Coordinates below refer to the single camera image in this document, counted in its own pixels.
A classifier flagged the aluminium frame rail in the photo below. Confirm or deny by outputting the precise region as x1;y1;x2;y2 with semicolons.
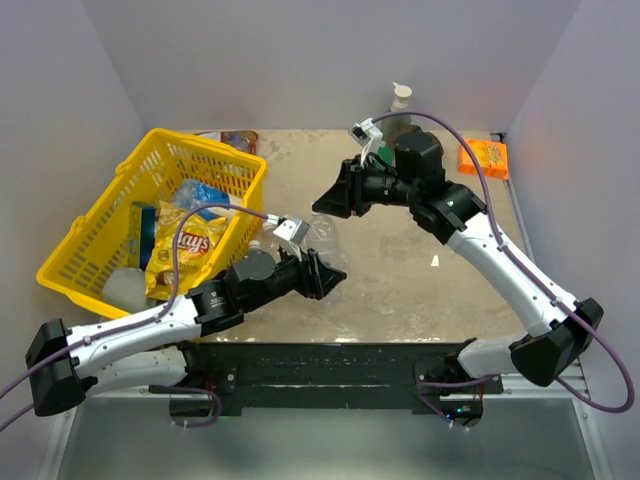
499;369;616;480

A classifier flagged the green plastic bag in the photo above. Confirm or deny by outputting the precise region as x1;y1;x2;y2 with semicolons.
377;142;395;166

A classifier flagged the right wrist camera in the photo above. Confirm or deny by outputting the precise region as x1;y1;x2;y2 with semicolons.
349;118;383;167

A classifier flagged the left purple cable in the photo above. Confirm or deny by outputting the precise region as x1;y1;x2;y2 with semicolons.
0;203;276;432

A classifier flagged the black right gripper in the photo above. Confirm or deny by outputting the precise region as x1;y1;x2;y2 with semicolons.
313;155;418;219

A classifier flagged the green soap pump bottle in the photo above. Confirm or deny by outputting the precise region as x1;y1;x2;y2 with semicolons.
388;82;413;127

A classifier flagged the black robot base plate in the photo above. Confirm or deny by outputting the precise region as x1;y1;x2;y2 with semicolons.
178;342;503;426

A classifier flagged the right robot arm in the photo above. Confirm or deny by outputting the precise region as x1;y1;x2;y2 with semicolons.
312;129;604;393

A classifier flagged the clear plastic bottle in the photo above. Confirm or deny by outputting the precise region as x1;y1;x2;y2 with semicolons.
305;211;347;272

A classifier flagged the blue white plastic package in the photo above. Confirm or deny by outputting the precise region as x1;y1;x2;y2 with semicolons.
171;179;242;221

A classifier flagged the red snack bag behind basket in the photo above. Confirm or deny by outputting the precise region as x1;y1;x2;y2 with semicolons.
196;130;259;155

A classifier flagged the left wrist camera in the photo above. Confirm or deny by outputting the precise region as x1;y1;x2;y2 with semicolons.
273;217;309;260

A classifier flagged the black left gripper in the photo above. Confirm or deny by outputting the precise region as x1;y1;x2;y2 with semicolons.
244;241;347;313

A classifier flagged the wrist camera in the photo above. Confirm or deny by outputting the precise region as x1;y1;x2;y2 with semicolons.
349;118;383;167
273;217;309;260

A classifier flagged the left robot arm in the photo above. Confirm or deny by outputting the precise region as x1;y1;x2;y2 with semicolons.
25;249;347;417

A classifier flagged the yellow Lays chips bag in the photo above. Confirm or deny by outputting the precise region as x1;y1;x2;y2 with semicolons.
145;201;227;301

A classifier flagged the orange candy box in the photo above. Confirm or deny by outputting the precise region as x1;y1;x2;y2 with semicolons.
458;138;509;180

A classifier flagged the yellow plastic shopping basket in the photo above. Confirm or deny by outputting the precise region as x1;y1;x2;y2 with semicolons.
37;128;268;319

